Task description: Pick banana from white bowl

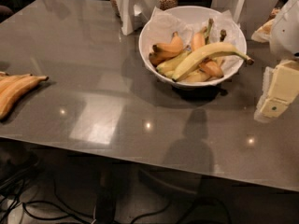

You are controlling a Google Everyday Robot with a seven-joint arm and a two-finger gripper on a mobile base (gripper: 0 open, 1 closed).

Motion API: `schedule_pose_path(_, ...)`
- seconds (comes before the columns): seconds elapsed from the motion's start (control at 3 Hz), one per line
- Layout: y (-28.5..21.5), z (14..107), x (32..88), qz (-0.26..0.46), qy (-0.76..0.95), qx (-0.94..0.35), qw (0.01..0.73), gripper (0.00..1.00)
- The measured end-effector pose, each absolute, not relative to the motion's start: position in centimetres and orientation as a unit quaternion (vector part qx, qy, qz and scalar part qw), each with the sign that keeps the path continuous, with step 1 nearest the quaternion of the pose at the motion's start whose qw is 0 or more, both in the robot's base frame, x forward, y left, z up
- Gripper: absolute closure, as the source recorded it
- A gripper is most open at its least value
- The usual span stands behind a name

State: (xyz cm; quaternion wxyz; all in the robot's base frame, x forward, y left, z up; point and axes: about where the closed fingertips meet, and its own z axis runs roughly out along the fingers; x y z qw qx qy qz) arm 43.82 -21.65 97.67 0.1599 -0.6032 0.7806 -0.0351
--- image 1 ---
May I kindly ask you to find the orange banana right in bowl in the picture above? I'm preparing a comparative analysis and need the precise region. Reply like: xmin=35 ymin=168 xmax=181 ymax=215
xmin=199 ymin=60 xmax=224 ymax=78

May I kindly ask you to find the pale yellow banana bottom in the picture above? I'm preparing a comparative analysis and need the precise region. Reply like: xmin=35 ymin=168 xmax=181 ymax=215
xmin=184 ymin=70 xmax=210 ymax=83

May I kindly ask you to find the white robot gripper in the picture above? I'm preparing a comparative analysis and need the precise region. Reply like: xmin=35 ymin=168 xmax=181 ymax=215
xmin=254 ymin=0 xmax=299 ymax=123

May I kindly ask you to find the long yellow banana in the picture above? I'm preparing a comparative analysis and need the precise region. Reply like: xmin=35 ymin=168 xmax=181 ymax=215
xmin=172 ymin=42 xmax=254 ymax=82

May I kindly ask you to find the orange banana with green stem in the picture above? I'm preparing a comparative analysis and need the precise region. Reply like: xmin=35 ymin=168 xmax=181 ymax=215
xmin=191 ymin=19 xmax=214 ymax=51

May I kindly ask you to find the yellow-green banana in bowl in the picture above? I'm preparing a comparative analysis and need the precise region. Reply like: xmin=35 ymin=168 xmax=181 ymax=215
xmin=156 ymin=50 xmax=191 ymax=75

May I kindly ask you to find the small orange banana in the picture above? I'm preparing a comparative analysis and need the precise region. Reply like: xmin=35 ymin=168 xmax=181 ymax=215
xmin=149 ymin=52 xmax=177 ymax=66
xmin=152 ymin=32 xmax=184 ymax=53

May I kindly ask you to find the black cable on floor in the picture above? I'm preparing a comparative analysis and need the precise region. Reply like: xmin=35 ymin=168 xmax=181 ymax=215
xmin=0 ymin=159 xmax=233 ymax=224

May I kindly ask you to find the small orange banana lower left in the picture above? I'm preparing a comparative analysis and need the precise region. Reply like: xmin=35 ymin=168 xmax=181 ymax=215
xmin=149 ymin=52 xmax=177 ymax=66

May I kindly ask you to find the small orange banana top left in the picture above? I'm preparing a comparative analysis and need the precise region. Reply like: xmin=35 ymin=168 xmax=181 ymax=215
xmin=152 ymin=32 xmax=184 ymax=53

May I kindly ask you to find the dark table leg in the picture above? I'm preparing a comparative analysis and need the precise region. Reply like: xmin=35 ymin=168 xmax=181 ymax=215
xmin=93 ymin=166 xmax=117 ymax=224

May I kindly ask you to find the orange banana on table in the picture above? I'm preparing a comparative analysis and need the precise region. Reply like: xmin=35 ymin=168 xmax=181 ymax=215
xmin=0 ymin=74 xmax=31 ymax=93
xmin=0 ymin=76 xmax=49 ymax=119

